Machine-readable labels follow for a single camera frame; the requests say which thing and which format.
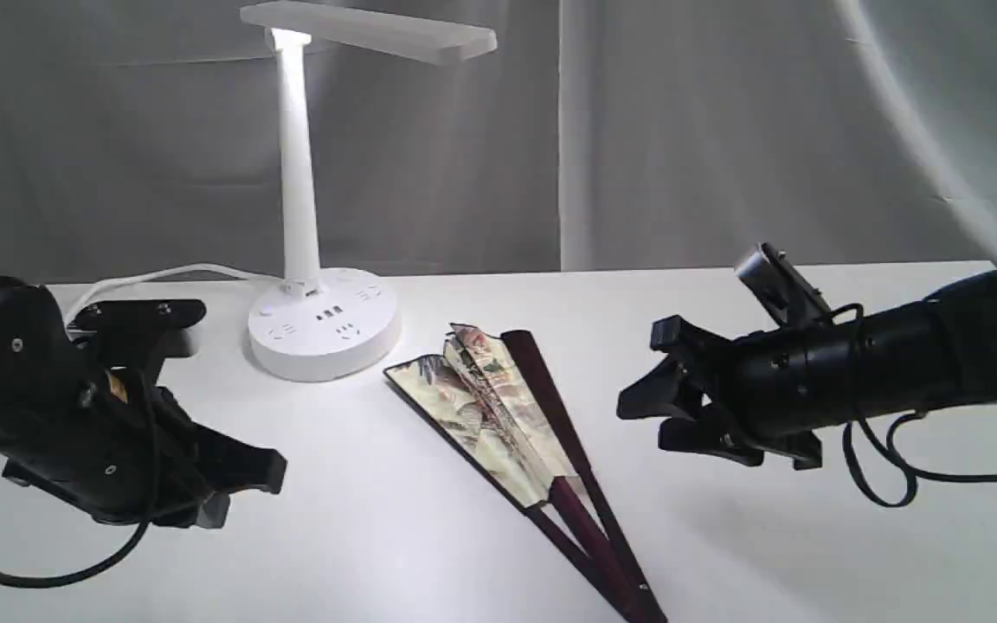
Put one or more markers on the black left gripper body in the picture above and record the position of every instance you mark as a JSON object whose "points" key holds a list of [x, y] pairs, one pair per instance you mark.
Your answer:
{"points": [[81, 416]]}

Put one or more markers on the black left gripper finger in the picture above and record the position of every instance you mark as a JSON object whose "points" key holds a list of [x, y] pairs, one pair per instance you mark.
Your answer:
{"points": [[224, 465]]}

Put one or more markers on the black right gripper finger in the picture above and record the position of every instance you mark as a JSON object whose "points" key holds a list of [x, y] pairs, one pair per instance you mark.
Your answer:
{"points": [[706, 438], [666, 391]]}

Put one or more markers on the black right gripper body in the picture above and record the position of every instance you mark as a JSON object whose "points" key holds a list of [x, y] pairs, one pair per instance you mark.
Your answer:
{"points": [[708, 358]]}

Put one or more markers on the painted paper folding fan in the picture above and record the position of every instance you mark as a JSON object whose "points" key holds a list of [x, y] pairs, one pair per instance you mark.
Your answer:
{"points": [[494, 402]]}

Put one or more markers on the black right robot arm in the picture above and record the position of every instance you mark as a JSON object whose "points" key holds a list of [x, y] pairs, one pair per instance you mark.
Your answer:
{"points": [[769, 391]]}

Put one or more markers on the white backdrop curtain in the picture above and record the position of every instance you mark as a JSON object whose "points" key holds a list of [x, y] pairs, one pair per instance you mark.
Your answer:
{"points": [[601, 135]]}

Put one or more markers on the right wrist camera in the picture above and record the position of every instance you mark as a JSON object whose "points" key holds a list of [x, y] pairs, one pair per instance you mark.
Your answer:
{"points": [[781, 290]]}

